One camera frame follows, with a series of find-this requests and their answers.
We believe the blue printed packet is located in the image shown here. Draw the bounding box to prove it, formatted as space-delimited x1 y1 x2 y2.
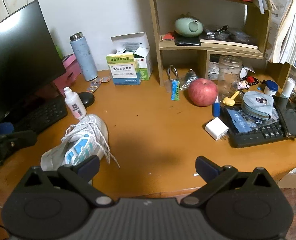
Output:
224 107 263 133

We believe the white pink spray bottle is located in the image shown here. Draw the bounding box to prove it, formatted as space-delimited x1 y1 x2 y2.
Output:
63 87 87 119

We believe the black smartphone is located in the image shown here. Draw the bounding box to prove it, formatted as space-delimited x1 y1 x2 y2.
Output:
174 31 202 46

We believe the white tube bottle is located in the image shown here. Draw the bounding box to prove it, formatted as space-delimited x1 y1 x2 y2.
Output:
282 77 295 98

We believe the green yellow medicine box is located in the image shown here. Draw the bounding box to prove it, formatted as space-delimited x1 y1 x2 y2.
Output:
106 52 138 67

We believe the white blue sneaker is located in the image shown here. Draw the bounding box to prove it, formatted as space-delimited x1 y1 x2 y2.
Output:
40 114 121 173

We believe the black computer mouse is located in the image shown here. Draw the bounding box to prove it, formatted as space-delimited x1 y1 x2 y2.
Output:
78 92 96 108

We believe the glass jar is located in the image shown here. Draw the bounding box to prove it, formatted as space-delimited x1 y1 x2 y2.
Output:
217 56 243 98

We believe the green ceramic teapot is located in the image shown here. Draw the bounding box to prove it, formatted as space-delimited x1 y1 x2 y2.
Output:
175 12 203 37

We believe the blue lidded white jar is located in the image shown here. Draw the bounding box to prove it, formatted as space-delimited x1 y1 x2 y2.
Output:
264 80 279 96

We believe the pink box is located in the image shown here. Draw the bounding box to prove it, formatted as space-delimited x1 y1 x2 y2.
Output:
52 54 82 97

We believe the stack of papers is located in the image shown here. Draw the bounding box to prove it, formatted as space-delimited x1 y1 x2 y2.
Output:
264 0 296 65

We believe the white charger plug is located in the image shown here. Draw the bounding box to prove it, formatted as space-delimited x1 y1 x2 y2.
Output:
205 118 230 141

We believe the dark plastic bag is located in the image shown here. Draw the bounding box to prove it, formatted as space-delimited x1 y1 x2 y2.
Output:
203 25 258 45

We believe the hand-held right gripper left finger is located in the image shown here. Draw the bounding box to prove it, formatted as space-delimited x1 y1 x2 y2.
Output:
25 155 113 209

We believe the black computer keyboard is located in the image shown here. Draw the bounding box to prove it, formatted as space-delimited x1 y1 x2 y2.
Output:
13 96 69 134

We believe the blue strip packet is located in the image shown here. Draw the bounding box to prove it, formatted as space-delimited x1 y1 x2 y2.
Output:
171 79 180 101

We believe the blue white medicine box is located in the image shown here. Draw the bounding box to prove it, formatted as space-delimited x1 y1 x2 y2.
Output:
108 64 141 85

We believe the yellow toy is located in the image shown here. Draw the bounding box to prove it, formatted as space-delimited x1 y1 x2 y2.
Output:
222 91 240 105

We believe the white speckled shoelace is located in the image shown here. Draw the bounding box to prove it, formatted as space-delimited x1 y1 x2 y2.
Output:
61 115 121 168

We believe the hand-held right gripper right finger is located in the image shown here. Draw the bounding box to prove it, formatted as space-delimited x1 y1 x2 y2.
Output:
182 155 272 208

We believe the metal key ring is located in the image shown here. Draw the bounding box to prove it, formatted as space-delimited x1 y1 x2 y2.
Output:
167 65 179 80

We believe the wooden desk shelf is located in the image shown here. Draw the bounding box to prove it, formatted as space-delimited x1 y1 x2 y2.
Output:
146 0 296 87

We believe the black remote control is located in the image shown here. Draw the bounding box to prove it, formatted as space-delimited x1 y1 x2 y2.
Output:
220 105 296 148

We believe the white green medicine box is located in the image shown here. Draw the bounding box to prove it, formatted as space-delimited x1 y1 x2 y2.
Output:
110 32 153 81

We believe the red apple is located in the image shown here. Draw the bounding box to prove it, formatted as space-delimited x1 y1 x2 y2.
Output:
187 78 218 107

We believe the black wallet case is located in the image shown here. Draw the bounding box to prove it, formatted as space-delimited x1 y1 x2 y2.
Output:
273 95 296 139

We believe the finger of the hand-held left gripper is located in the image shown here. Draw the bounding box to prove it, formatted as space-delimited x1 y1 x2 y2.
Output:
0 122 14 137
0 129 38 153

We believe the black computer monitor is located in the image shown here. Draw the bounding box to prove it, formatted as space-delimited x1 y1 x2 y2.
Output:
0 0 67 125

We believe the clear plastic bag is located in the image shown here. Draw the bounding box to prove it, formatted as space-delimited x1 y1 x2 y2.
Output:
178 70 198 90

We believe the light blue thermos bottle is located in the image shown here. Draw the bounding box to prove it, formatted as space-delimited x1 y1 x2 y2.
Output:
70 32 98 81

